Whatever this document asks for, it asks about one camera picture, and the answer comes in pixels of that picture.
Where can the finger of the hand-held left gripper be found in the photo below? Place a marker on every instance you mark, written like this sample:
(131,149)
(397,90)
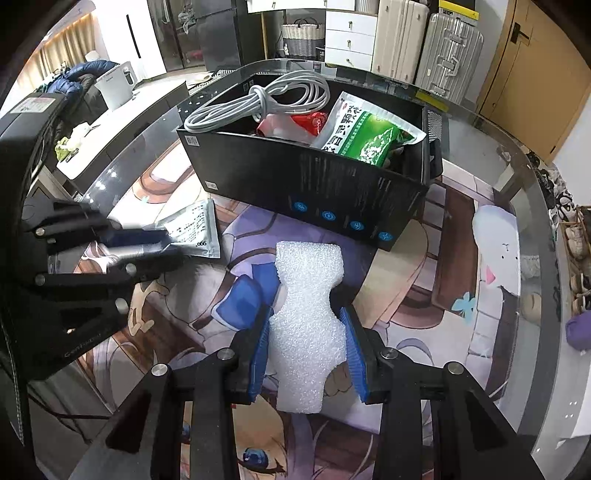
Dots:
(138,272)
(134,237)

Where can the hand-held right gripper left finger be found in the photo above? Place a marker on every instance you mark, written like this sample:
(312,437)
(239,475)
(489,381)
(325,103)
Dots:
(259,364)

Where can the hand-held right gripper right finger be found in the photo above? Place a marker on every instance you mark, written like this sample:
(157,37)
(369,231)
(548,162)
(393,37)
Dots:
(355,360)

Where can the white foam piece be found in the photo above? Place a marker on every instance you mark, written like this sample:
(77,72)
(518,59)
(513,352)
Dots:
(309,323)

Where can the silver foil packet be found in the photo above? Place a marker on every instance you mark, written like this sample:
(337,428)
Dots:
(194,230)

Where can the black cardboard box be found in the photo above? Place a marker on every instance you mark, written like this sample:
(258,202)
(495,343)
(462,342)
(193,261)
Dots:
(323,184)

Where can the red snack packet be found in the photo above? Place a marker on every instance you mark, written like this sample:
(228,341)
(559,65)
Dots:
(309,122)

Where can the green white packet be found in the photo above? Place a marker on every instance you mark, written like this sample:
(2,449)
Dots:
(369,138)

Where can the printed anime table mat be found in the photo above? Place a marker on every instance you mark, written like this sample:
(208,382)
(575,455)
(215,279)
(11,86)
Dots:
(438,286)

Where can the green white plastic bag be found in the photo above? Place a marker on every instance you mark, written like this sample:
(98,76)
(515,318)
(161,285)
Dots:
(71,143)

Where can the white marble table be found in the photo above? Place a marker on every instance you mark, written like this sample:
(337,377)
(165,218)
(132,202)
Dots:
(138,120)

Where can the white electric kettle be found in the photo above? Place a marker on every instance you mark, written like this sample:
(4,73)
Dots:
(115,87)

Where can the blue down jacket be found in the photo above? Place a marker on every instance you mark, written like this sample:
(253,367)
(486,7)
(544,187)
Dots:
(76,78)

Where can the beige curtain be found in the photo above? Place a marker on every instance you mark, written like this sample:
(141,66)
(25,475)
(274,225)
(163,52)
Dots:
(64,50)

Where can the glass door cabinet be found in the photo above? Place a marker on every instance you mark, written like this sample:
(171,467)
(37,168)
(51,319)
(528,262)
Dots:
(171,37)

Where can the dark grey fridge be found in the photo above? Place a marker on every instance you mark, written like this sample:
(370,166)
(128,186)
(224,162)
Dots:
(221,37)

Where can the woven basket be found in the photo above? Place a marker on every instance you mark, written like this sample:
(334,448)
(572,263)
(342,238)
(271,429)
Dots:
(302,39)

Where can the wooden shoe rack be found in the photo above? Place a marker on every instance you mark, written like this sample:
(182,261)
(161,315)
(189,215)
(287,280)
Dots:
(579,226)

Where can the white dresser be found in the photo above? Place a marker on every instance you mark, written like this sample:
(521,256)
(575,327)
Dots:
(351,41)

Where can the silver suitcase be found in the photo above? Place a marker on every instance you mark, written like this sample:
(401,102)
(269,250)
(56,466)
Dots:
(450,60)

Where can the white suitcase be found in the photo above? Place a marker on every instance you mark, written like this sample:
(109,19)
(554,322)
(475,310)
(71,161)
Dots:
(401,41)

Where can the wooden door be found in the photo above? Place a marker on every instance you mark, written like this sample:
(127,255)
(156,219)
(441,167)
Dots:
(545,83)

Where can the black yellow shoebox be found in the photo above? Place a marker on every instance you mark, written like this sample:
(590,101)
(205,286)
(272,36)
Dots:
(457,9)

